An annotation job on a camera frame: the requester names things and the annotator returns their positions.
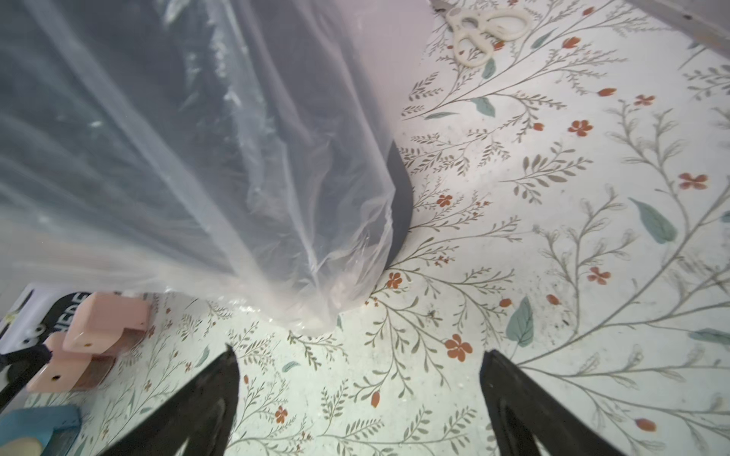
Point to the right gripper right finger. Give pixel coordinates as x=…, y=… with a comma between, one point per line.
x=523, y=415

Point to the blue pencil sharpener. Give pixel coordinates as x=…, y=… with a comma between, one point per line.
x=40, y=431

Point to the pink pencil sharpener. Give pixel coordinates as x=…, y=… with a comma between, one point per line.
x=69, y=371
x=107, y=325

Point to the white scissors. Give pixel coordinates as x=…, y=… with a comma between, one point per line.
x=472, y=29

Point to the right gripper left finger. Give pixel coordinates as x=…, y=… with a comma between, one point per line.
x=196, y=420

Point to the clear plastic bin liner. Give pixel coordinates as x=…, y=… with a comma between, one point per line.
x=171, y=159

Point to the grey trash bin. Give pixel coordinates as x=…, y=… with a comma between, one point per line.
x=402, y=199

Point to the purple tissue box toy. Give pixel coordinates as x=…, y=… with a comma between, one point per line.
x=40, y=311

